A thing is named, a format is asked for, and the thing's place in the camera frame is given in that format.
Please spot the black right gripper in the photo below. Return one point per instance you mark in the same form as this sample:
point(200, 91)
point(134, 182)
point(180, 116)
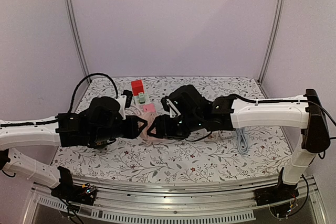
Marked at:
point(160, 126)

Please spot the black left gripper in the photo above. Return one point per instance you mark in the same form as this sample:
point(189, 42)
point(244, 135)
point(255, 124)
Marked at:
point(132, 132)

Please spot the pink round socket base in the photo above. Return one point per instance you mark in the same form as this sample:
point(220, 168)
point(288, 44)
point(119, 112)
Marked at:
point(149, 117)

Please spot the pink plug adapter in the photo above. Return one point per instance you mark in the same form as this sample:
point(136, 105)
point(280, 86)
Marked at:
point(149, 108)

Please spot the white power strip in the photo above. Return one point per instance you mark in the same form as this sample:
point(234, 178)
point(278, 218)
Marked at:
point(140, 105)

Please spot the green plug adapter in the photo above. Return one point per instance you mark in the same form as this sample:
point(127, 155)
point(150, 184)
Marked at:
point(141, 98)

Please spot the red cube adapter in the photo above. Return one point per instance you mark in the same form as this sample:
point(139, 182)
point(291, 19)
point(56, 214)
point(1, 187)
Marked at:
point(137, 87)

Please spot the dark green cube socket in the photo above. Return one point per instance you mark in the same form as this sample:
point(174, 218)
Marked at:
point(99, 145)

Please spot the white cube socket tiger print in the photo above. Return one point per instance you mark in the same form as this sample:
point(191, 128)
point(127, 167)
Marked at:
point(220, 136)

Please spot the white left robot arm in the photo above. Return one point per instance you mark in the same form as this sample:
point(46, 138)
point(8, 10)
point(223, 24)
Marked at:
point(99, 125)

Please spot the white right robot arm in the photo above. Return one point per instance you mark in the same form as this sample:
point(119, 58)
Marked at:
point(188, 111)

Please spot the floral tablecloth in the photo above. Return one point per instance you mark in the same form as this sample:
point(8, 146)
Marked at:
point(165, 161)

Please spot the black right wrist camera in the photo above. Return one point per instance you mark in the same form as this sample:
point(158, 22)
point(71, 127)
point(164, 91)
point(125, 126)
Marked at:
point(165, 104)

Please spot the aluminium table edge rail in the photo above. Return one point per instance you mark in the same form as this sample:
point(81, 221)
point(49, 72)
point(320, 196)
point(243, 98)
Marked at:
point(215, 202)

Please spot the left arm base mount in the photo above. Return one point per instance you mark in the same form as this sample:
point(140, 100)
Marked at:
point(68, 191)

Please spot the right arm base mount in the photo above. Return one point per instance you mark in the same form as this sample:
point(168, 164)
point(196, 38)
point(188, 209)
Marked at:
point(276, 193)

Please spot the left aluminium frame post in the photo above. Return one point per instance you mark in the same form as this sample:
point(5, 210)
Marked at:
point(76, 37)

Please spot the aluminium frame post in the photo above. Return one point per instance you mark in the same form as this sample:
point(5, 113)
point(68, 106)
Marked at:
point(271, 41)
point(76, 37)

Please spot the right aluminium frame post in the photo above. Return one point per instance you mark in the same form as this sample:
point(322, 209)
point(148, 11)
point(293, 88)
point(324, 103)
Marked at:
point(271, 41)

